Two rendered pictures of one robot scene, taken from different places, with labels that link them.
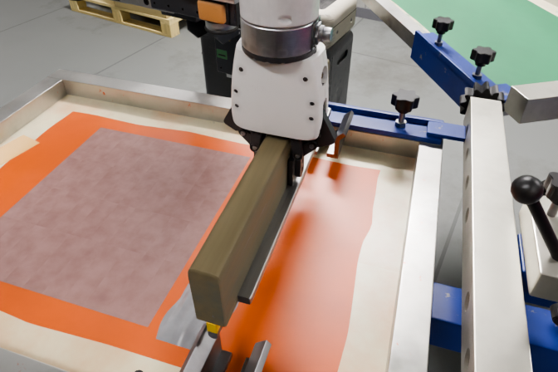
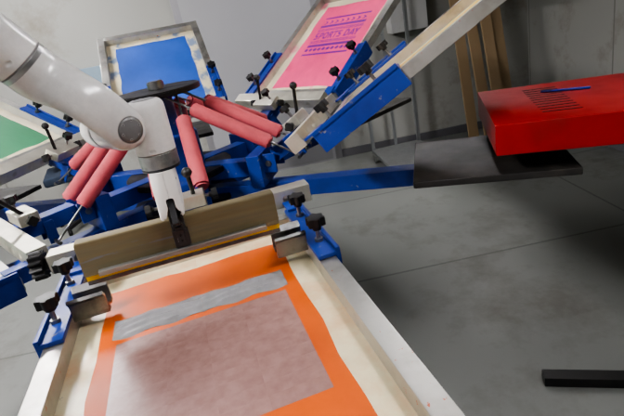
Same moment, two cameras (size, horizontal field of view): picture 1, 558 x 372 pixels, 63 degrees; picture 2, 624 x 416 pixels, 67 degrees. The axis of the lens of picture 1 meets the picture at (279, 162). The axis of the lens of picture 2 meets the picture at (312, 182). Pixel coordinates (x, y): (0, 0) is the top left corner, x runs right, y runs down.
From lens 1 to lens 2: 1.13 m
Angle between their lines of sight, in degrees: 100
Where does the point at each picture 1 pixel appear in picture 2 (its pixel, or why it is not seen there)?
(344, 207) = (155, 288)
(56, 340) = (319, 304)
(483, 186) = not seen: hidden behind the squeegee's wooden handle
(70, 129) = not seen: outside the picture
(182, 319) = (272, 282)
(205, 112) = (53, 398)
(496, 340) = not seen: hidden behind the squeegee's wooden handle
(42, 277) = (296, 339)
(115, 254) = (255, 329)
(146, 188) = (185, 363)
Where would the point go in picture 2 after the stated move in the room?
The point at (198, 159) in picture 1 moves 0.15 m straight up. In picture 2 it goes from (130, 366) to (102, 294)
